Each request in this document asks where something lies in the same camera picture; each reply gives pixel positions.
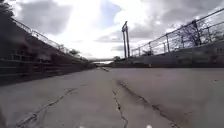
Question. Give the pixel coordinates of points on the grey concrete wall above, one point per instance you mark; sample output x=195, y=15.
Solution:
x=186, y=57

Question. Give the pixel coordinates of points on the grey concrete channel floor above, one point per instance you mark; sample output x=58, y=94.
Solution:
x=90, y=100

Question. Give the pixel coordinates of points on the bare tree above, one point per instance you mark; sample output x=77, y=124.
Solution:
x=191, y=33

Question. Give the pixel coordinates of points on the tall double pole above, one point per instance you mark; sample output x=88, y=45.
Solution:
x=127, y=43

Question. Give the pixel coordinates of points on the robot's own part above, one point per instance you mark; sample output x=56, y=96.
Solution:
x=149, y=126

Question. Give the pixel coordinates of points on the dark stone retaining wall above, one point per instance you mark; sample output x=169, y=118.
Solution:
x=26, y=63

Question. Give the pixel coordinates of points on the metal fence on grey wall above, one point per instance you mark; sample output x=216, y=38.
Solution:
x=167, y=43

